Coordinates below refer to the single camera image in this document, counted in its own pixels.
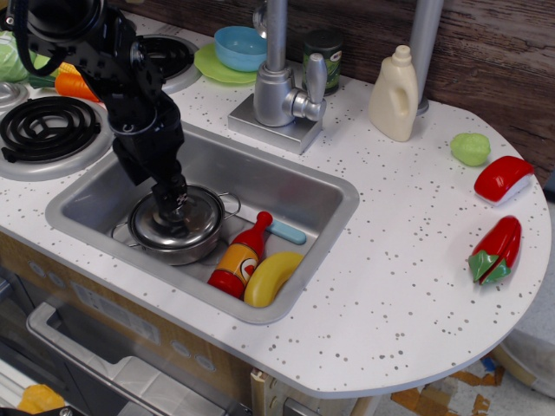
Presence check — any front left black stove burner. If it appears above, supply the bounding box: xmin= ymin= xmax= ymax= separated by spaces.
xmin=1 ymin=96 xmax=114 ymax=181

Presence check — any silver sink basin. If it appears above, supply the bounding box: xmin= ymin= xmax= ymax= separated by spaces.
xmin=45 ymin=123 xmax=359 ymax=324

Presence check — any dark green can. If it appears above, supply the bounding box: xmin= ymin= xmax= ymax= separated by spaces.
xmin=303 ymin=29 xmax=343 ymax=96

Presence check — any yellow toy corn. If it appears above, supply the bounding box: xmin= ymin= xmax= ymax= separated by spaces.
xmin=58 ymin=62 xmax=80 ymax=75

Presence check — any small steel pot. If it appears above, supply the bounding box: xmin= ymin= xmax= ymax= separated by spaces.
xmin=110 ymin=186 xmax=242 ymax=266

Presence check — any grey oven door handle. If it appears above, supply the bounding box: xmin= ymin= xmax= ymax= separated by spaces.
xmin=26 ymin=302 xmax=251 ymax=415

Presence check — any red white toy sushi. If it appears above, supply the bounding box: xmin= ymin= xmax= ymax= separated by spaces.
xmin=473 ymin=156 xmax=534 ymax=206

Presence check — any yellow object lower left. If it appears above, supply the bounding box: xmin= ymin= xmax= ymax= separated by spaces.
xmin=16 ymin=384 xmax=66 ymax=414

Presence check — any black stove burner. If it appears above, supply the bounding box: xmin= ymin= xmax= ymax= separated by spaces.
xmin=142 ymin=35 xmax=201 ymax=94
xmin=1 ymin=96 xmax=114 ymax=181

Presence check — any grey left stove knob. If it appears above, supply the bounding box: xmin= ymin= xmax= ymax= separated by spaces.
xmin=0 ymin=81 xmax=29 ymax=112

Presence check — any steel pot lid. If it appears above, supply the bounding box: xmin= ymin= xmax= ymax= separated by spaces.
xmin=127 ymin=185 xmax=224 ymax=251

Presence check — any back right black stove burner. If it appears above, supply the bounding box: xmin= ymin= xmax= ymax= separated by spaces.
xmin=142 ymin=35 xmax=201 ymax=94

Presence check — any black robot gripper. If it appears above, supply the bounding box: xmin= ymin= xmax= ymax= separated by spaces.
xmin=106 ymin=93 xmax=187 ymax=221

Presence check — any green toy plate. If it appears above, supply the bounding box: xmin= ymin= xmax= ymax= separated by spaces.
xmin=194 ymin=43 xmax=257 ymax=84

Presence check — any light green toy lettuce piece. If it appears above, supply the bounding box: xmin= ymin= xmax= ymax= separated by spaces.
xmin=450 ymin=133 xmax=491 ymax=166

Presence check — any green toy cabbage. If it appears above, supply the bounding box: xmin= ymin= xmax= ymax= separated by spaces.
xmin=0 ymin=31 xmax=29 ymax=82

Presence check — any grey metal pole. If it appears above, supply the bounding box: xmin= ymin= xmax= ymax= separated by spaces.
xmin=409 ymin=0 xmax=444 ymax=115

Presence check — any cream toy detergent bottle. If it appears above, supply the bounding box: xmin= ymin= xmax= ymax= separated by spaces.
xmin=369 ymin=45 xmax=419 ymax=142

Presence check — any silver toy faucet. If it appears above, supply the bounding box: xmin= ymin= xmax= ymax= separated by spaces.
xmin=228 ymin=1 xmax=327 ymax=154

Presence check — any white blue toy knife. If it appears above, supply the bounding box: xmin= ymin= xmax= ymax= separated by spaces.
xmin=267 ymin=219 xmax=307 ymax=245

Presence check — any red toy chili pepper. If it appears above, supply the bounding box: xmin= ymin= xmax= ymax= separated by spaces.
xmin=468 ymin=216 xmax=522 ymax=285

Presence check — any yellow toy banana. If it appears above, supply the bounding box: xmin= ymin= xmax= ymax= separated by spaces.
xmin=244 ymin=251 xmax=304 ymax=308

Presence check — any orange toy carrot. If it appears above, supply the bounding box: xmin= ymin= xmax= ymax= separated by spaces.
xmin=28 ymin=73 xmax=101 ymax=102

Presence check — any blue toy bowl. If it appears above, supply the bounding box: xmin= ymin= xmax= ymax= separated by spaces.
xmin=214 ymin=26 xmax=267 ymax=72

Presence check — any red toy ketchup bottle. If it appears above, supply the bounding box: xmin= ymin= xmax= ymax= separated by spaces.
xmin=208 ymin=211 xmax=273 ymax=298

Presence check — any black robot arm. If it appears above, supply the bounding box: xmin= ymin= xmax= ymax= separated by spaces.
xmin=6 ymin=1 xmax=187 ymax=222

